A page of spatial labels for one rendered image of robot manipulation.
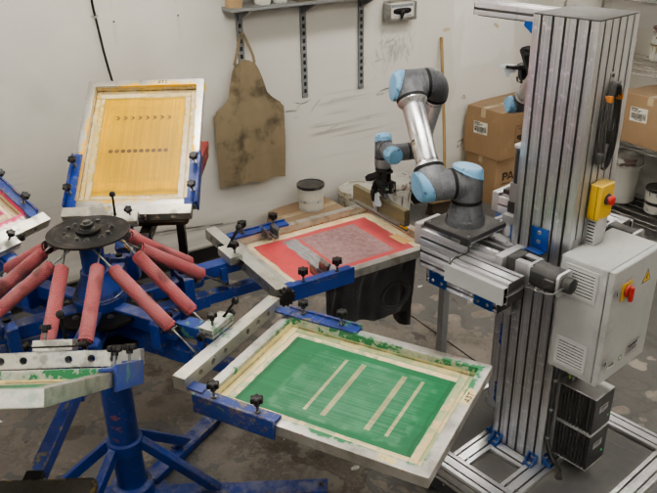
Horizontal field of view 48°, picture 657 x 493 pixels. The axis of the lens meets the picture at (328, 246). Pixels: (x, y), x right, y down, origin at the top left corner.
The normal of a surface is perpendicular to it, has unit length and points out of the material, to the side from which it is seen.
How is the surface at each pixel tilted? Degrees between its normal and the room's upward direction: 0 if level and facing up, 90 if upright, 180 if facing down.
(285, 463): 0
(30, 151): 90
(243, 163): 90
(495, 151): 90
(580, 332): 90
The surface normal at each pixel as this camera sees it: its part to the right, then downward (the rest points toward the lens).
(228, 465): -0.02, -0.90
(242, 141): 0.79, 0.22
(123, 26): 0.53, 0.37
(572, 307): -0.75, 0.30
